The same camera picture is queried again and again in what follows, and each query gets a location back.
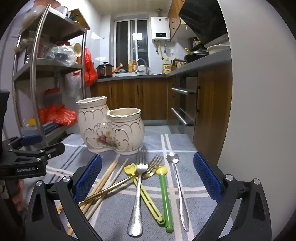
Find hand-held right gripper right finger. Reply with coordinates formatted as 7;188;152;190
193;152;272;241

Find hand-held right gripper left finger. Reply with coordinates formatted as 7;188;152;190
24;154;102;241

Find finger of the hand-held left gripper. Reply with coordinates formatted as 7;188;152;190
9;142;66;161
2;135;43;151

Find silver flower spoon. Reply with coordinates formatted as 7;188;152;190
166;152;190;232

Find yellow plastic spoon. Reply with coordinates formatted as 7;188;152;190
124;163;166;225

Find green handled plastic spoon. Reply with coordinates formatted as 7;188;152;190
155;166;174;233

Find cream ceramic utensil holder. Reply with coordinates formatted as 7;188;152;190
76;96;145;155

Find gold metal fork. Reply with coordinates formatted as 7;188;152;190
78;155;164;205

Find silver metal fork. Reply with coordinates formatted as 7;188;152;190
126;151;148;237

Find person's left hand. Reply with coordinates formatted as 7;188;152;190
10;179;26;210

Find stack of books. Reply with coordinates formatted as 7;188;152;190
42;122;62;135

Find grey plaid tablecloth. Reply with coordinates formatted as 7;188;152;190
23;133;234;241

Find crumpled red plastic bag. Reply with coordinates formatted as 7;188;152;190
38;104;78;127

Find red lidded plastic container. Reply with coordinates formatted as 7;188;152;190
44;88;63;109

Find white plastic bag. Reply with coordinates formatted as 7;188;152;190
65;70;84;98

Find metal shelf rack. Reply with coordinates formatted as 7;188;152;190
11;4;91;149

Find wooden base cabinets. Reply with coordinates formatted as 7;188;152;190
91;61;232;164

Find clear plastic bag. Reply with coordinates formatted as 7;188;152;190
44;44;78;67

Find hanging red plastic bag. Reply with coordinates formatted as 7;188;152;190
83;47;99;87

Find pressure cooker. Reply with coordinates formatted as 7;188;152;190
96;62;114;79

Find yellow cooking oil bottle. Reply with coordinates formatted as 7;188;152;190
162;61;173;75

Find grey kitchen countertop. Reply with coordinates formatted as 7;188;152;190
96;49;232;82

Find black wok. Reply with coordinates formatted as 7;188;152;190
184;47;210;63

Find metal sink faucet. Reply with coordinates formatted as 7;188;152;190
136;58;150;75

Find white ceramic casserole pot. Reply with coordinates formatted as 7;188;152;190
206;44;231;55

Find kitchen window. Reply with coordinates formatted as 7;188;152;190
114;19;149;70

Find white water heater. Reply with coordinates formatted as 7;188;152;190
151;16;172;42

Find black range hood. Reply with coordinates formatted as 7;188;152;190
178;0;229;48

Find wooden wall cabinets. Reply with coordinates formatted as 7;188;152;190
168;0;186;39

